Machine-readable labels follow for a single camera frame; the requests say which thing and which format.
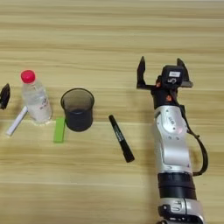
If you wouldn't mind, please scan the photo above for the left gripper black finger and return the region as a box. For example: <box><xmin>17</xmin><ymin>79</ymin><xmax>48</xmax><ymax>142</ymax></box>
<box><xmin>0</xmin><ymin>82</ymin><xmax>11</xmax><ymax>111</ymax></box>

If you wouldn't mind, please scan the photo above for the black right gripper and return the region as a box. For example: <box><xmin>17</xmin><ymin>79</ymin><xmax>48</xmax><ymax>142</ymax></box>
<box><xmin>136</xmin><ymin>55</ymin><xmax>194</xmax><ymax>110</ymax></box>

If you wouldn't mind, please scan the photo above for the white marker with black cap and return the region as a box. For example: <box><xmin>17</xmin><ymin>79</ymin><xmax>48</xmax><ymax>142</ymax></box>
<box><xmin>5</xmin><ymin>105</ymin><xmax>30</xmax><ymax>137</ymax></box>

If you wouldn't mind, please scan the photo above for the clear water bottle red cap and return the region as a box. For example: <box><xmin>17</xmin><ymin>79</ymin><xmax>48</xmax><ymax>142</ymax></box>
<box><xmin>19</xmin><ymin>69</ymin><xmax>53</xmax><ymax>124</ymax></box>

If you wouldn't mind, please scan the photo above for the black mesh pen cup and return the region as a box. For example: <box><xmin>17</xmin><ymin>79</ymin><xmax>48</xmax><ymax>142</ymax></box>
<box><xmin>59</xmin><ymin>87</ymin><xmax>95</xmax><ymax>133</ymax></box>

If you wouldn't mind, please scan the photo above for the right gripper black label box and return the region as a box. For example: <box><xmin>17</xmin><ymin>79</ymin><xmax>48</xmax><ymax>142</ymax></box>
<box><xmin>160</xmin><ymin>64</ymin><xmax>186</xmax><ymax>88</ymax></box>

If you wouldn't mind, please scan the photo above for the green rectangular block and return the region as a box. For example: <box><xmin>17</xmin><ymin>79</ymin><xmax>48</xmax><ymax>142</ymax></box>
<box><xmin>52</xmin><ymin>116</ymin><xmax>67</xmax><ymax>144</ymax></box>

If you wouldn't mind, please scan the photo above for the black marker pen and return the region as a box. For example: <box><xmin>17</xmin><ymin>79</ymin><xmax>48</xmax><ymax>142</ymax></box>
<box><xmin>108</xmin><ymin>114</ymin><xmax>136</xmax><ymax>164</ymax></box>

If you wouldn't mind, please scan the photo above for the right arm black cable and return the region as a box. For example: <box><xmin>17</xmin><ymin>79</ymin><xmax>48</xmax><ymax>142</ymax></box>
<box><xmin>178</xmin><ymin>104</ymin><xmax>209</xmax><ymax>177</ymax></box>

